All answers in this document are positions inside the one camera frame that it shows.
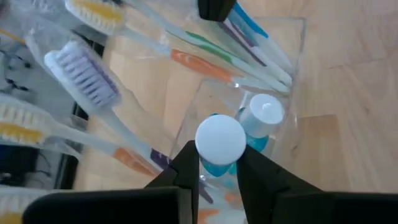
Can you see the orange toothbrush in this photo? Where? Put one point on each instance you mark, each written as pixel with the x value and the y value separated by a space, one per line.
pixel 18 124
pixel 202 65
pixel 12 208

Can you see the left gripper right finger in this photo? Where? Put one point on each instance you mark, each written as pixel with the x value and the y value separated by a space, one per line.
pixel 264 183

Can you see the blue toothbrush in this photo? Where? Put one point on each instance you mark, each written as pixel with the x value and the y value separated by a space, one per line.
pixel 248 21

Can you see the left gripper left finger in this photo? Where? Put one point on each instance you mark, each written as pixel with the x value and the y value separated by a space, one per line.
pixel 183 174

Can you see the clear acrylic organizer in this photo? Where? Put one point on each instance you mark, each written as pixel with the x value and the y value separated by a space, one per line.
pixel 298 62

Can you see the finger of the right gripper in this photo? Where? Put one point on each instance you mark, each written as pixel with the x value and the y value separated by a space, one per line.
pixel 216 9

